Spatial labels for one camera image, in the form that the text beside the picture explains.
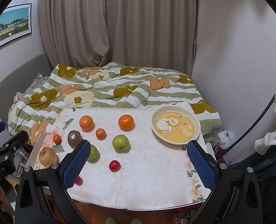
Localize yellow-red apple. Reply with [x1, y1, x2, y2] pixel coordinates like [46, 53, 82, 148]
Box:
[39, 147, 57, 168]

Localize green apple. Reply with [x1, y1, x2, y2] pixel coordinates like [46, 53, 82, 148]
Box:
[87, 144, 98, 162]
[112, 135, 130, 152]

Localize brown kiwi with sticker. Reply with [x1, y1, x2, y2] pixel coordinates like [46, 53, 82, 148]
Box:
[68, 130, 82, 148]

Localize small mandarin edge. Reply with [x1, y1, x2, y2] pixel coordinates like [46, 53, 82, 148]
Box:
[53, 134, 62, 145]

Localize red cherry tomato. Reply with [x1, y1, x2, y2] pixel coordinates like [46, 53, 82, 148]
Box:
[109, 160, 121, 172]
[75, 176, 83, 186]

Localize small mandarin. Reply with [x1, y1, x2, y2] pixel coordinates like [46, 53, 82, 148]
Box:
[95, 128, 107, 140]

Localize large orange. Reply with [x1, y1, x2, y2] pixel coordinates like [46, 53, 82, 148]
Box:
[79, 115, 94, 131]
[118, 114, 134, 130]

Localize white plastic bag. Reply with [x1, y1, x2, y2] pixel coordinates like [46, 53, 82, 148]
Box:
[217, 130, 234, 150]

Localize cream plate with duck print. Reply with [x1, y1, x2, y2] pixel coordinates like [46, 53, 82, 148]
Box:
[151, 105, 201, 145]

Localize white floral tablecloth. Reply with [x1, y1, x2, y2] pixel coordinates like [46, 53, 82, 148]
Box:
[30, 108, 210, 210]

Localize grey headboard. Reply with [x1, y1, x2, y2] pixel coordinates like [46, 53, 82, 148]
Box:
[0, 54, 51, 122]

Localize green striped floral duvet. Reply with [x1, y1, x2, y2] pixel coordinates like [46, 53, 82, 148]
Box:
[7, 62, 222, 145]

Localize framed building picture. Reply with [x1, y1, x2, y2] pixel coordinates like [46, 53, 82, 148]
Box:
[0, 3, 32, 48]

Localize beige curtain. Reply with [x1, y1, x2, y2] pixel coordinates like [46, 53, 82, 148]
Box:
[38, 0, 198, 75]

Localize black cable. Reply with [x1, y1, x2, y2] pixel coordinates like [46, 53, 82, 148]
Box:
[216, 93, 276, 158]

